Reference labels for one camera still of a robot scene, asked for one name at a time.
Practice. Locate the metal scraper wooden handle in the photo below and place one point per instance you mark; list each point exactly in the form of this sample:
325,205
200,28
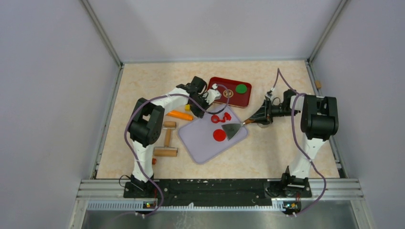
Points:
232,129

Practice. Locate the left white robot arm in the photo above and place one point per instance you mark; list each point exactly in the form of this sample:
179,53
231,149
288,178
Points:
146,122

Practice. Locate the red round dough wrapper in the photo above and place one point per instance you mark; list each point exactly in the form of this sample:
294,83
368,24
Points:
219,135

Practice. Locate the orange plastic rolling pin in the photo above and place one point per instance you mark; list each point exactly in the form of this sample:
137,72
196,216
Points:
180,115

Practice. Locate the green round disc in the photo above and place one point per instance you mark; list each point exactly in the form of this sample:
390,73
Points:
241,88

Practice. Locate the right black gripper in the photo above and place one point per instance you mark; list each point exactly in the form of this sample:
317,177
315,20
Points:
263,116

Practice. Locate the red dough lump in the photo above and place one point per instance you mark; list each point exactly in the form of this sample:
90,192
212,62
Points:
221,118

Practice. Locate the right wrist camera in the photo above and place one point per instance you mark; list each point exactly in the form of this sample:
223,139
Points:
269,95

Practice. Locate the lavender plastic tray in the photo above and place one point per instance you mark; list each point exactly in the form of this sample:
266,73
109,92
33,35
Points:
197,136

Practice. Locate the metal ring cutter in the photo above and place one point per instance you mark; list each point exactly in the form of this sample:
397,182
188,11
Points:
264,124

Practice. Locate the dark red lacquer tray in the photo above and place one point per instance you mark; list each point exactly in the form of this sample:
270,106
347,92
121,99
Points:
235,99

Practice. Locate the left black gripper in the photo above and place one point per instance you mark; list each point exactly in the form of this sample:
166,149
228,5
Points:
199,113

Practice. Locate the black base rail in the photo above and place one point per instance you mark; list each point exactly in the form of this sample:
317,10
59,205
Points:
213,192

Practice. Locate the wooden dough roller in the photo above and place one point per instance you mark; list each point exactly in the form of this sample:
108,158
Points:
167,150

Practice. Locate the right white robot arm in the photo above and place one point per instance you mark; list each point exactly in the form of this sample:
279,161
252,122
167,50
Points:
319,121

